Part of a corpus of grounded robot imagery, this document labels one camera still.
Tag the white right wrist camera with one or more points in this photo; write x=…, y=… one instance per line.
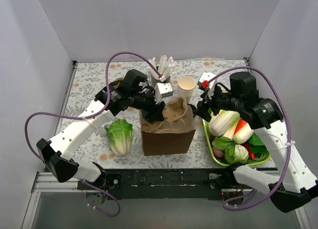
x=207, y=83

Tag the grey straw holder cup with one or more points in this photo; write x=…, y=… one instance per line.
x=154, y=81

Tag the red chili pepper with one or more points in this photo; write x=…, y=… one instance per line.
x=250, y=153

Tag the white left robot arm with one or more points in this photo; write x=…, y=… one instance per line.
x=57, y=152

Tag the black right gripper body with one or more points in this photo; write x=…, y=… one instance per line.
x=203, y=107

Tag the brown pulp cup carrier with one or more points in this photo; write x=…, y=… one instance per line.
x=116, y=83
x=172, y=112

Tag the green white napa cabbage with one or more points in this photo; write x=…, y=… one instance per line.
x=220, y=123

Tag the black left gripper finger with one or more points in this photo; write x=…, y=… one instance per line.
x=150, y=116
x=158, y=112

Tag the brown paper bag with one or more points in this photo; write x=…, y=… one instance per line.
x=170, y=137

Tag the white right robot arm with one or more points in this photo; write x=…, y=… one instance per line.
x=296, y=185

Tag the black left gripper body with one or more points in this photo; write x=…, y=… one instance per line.
x=156, y=110

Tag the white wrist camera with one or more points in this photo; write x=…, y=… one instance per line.
x=207, y=83
x=162, y=90

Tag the green vegetable tray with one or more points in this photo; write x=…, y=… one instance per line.
x=230, y=134

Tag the floral table mat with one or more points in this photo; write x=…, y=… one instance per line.
x=89, y=79

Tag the orange carrot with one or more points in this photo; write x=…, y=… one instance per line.
x=240, y=124

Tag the white wrapped straw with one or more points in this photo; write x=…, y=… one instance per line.
x=168, y=66
x=162, y=63
x=153, y=67

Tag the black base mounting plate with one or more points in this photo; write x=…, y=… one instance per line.
x=205, y=183

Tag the green leafy vegetable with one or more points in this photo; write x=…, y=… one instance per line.
x=256, y=145

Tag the small white green cabbage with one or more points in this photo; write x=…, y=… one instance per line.
x=238, y=154

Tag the white radish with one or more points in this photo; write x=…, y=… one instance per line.
x=243, y=134

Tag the stack of paper cups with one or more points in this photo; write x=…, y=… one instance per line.
x=185, y=87

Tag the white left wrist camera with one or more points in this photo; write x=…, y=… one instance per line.
x=162, y=90

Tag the black spare cup lid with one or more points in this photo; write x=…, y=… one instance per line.
x=194, y=109

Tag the aluminium frame rail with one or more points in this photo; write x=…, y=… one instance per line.
x=46, y=182

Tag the purple red onion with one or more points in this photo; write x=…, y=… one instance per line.
x=218, y=153

